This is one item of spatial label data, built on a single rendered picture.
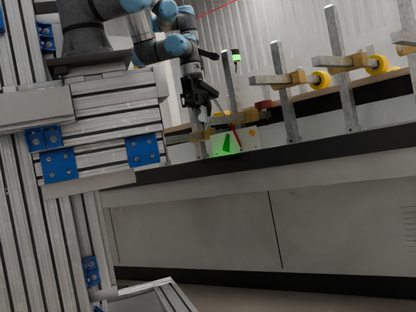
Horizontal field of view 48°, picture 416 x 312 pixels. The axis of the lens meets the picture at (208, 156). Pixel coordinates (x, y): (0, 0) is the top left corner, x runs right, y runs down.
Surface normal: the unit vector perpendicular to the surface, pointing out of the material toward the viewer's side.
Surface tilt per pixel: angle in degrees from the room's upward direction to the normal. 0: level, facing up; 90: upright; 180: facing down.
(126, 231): 90
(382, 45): 90
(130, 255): 90
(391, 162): 90
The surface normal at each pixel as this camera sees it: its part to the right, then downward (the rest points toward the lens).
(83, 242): 0.25, -0.04
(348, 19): -0.70, 0.14
